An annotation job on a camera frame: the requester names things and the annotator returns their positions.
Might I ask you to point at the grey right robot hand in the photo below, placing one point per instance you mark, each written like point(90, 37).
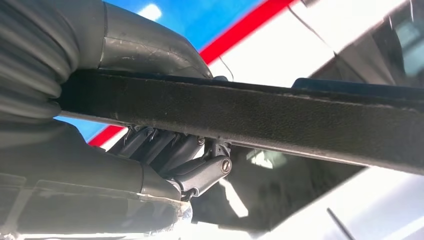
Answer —
point(142, 43)

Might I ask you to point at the white car body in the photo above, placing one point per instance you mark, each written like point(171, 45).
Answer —
point(281, 53)

